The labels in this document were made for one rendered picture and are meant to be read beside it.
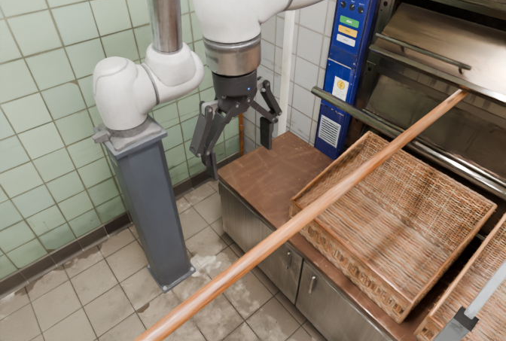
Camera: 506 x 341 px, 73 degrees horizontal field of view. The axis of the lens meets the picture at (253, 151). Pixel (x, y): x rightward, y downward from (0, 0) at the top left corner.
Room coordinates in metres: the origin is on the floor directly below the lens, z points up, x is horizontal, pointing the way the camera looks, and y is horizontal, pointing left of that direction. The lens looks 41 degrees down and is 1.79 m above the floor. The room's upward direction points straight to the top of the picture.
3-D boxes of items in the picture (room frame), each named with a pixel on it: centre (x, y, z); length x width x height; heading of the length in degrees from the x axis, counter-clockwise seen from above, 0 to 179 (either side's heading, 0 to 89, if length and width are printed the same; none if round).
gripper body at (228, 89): (0.52, 0.03, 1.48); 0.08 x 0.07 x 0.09; 128
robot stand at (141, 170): (1.02, 0.46, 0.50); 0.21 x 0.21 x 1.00; 41
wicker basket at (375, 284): (0.85, -0.50, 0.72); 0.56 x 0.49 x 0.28; 39
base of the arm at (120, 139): (1.01, 0.48, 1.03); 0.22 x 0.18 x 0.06; 131
